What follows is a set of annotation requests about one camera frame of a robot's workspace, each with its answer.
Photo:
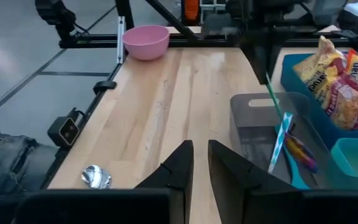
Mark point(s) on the teal silicone spoon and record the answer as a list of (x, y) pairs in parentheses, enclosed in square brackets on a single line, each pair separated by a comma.
[(297, 177)]

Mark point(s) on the purple iridescent metal spoon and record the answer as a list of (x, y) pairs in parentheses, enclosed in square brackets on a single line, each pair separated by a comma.
[(300, 151)]

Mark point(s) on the tan yellow snack package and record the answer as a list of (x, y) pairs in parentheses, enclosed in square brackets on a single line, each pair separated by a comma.
[(315, 68)]

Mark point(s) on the blue plastic bin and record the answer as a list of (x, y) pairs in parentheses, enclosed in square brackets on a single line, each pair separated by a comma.
[(317, 123)]

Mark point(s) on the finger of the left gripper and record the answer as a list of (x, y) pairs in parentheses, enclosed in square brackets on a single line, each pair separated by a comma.
[(275, 49), (256, 49)]

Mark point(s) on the small black table camera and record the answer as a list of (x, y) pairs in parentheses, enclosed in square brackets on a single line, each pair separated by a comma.
[(65, 132)]

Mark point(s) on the foil piece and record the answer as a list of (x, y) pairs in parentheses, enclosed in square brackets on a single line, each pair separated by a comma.
[(96, 177)]

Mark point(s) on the pink plastic bowl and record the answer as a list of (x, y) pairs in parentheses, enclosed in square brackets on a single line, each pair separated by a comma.
[(146, 42)]

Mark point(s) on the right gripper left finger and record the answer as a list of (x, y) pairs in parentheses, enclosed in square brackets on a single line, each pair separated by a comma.
[(179, 174)]

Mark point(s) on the orange plastic object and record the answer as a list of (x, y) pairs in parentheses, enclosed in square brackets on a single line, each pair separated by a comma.
[(191, 9)]

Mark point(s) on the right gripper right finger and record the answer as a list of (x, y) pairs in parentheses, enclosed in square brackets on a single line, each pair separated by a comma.
[(244, 193)]

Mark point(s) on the grey translucent plastic bin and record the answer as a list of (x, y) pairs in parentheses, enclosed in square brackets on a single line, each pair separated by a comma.
[(250, 124)]

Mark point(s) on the black fabric bag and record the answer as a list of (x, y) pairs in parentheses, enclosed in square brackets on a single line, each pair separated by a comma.
[(11, 174)]

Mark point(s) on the black table edge clamp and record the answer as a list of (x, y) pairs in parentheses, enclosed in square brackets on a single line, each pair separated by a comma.
[(104, 85)]

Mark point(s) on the silver metal bracket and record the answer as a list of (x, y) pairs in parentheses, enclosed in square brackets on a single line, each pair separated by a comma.
[(121, 40)]

